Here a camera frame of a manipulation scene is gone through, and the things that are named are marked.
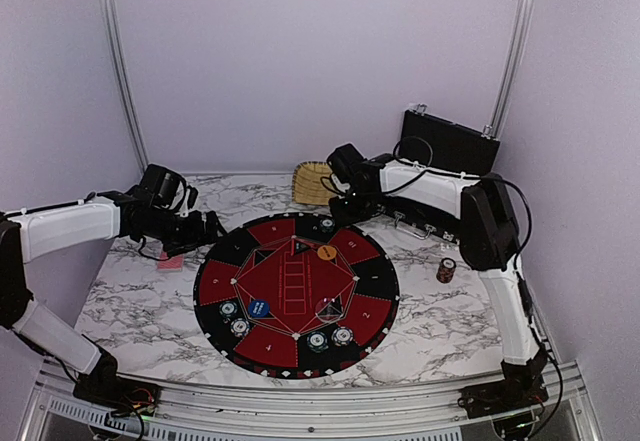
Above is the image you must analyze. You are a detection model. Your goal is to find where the right aluminium frame post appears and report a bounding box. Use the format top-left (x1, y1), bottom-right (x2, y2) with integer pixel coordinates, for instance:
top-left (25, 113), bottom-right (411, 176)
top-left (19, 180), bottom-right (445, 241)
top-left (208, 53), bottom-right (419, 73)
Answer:
top-left (485, 0), bottom-right (534, 139)

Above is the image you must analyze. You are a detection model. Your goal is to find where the black poker chip case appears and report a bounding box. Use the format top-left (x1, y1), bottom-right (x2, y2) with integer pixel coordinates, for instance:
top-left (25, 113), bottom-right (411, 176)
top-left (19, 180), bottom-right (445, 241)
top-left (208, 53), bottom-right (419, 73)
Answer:
top-left (374, 110), bottom-right (500, 245)

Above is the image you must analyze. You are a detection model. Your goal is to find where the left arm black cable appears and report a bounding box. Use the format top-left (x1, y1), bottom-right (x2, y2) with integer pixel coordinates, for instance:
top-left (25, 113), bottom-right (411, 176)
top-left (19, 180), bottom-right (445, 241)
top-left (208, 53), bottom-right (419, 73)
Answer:
top-left (134, 235), bottom-right (171, 262)

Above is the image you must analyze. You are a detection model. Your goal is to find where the woven bamboo tray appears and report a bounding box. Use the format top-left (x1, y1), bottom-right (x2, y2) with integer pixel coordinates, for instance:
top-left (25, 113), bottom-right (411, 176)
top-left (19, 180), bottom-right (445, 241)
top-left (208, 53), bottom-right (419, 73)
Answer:
top-left (292, 161), bottom-right (338, 206)

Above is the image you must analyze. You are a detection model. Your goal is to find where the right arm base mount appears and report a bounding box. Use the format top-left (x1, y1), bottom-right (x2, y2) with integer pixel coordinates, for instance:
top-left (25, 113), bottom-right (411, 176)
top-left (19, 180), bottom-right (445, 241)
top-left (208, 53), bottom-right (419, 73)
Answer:
top-left (457, 381), bottom-right (549, 440)

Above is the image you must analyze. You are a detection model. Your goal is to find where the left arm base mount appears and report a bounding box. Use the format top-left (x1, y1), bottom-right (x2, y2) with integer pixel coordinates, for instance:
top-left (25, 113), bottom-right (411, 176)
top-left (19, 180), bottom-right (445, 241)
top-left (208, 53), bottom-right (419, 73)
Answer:
top-left (73, 378), bottom-right (160, 437)

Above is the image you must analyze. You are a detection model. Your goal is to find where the green blue chip stack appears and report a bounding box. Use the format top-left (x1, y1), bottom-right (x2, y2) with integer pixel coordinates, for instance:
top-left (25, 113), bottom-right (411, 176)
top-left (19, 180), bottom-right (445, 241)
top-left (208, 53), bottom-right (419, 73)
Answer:
top-left (307, 331), bottom-right (329, 353)
top-left (319, 218), bottom-right (335, 233)
top-left (218, 300), bottom-right (238, 323)

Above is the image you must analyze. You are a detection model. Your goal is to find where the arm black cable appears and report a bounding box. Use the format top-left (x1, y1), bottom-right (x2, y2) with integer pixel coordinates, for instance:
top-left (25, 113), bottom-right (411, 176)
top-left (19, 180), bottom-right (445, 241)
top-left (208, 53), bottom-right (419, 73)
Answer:
top-left (134, 235), bottom-right (171, 262)
top-left (392, 135), bottom-right (564, 402)

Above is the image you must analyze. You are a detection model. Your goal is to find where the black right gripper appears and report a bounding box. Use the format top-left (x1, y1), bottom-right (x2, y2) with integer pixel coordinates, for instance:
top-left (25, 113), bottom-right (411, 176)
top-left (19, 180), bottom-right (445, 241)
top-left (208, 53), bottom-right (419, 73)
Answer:
top-left (328, 188), bottom-right (377, 229)

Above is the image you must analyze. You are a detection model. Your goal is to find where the round red black poker mat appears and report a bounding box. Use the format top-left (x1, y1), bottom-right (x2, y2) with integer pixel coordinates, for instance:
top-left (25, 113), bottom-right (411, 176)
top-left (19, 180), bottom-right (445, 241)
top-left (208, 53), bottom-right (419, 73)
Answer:
top-left (193, 212), bottom-right (400, 380)

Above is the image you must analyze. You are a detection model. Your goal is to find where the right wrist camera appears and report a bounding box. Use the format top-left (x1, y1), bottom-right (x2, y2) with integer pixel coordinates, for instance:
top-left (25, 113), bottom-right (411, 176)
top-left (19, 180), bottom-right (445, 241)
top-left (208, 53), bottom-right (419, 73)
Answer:
top-left (320, 175), bottom-right (345, 196)

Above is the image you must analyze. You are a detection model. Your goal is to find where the blue small blind button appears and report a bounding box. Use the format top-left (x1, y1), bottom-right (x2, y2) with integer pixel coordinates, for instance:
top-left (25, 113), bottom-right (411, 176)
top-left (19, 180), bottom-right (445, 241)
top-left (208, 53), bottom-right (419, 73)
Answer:
top-left (248, 299), bottom-right (270, 319)

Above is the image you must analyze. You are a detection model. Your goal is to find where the left aluminium frame post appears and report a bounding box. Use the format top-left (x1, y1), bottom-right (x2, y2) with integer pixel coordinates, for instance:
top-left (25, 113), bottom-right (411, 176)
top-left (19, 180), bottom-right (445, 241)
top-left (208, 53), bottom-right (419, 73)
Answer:
top-left (100, 0), bottom-right (149, 171)

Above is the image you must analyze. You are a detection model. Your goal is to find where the orange big blind button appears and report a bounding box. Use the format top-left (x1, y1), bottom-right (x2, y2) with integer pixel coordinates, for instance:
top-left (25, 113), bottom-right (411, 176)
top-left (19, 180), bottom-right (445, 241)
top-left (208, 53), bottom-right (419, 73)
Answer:
top-left (317, 245), bottom-right (337, 261)

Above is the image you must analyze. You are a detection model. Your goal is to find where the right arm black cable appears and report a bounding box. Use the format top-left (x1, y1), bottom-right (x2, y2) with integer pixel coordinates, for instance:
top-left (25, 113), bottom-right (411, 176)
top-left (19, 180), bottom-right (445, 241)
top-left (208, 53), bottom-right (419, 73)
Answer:
top-left (392, 135), bottom-right (564, 402)

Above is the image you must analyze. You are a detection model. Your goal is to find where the red black chip stack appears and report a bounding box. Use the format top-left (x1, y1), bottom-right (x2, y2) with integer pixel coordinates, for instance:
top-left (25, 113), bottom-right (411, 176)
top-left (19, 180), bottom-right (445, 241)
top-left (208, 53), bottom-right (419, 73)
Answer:
top-left (436, 257), bottom-right (457, 284)

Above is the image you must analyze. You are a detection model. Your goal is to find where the aluminium front rail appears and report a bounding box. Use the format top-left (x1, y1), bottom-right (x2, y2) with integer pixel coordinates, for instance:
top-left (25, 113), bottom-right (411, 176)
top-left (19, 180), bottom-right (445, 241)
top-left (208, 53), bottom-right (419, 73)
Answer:
top-left (17, 361), bottom-right (604, 440)

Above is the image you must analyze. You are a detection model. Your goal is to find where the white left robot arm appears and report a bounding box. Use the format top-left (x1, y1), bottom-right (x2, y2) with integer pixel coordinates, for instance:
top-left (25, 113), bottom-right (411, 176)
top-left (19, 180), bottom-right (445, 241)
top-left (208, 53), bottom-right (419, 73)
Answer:
top-left (1, 164), bottom-right (225, 406)

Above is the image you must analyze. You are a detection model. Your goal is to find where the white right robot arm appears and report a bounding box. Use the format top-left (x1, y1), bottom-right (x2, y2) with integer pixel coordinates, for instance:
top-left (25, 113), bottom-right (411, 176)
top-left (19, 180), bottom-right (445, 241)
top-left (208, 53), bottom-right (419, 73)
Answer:
top-left (327, 144), bottom-right (547, 409)

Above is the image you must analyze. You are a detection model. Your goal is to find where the red playing card deck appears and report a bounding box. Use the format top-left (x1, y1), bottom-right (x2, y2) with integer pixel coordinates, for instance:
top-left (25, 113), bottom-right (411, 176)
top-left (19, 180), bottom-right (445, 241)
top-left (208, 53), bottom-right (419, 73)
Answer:
top-left (156, 255), bottom-right (184, 272)

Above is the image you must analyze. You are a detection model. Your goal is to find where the aluminium frame post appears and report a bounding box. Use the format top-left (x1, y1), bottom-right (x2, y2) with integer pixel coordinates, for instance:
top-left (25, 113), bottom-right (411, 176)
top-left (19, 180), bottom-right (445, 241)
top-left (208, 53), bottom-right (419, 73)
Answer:
top-left (485, 0), bottom-right (534, 139)
top-left (100, 0), bottom-right (149, 171)

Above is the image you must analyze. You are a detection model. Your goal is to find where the black triangular all-in marker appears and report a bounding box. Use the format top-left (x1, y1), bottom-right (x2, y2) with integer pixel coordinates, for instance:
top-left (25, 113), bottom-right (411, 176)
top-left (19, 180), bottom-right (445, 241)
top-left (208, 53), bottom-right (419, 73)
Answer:
top-left (291, 239), bottom-right (312, 256)

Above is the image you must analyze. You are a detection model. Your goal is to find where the clear round dealer button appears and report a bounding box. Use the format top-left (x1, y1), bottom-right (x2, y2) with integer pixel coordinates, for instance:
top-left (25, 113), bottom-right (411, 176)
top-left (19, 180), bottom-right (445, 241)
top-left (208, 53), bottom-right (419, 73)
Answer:
top-left (315, 296), bottom-right (344, 323)

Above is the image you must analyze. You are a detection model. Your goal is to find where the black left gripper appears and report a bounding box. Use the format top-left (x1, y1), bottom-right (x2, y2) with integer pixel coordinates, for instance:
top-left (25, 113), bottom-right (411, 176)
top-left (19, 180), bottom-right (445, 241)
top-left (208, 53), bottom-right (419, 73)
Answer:
top-left (140, 207), bottom-right (227, 258)

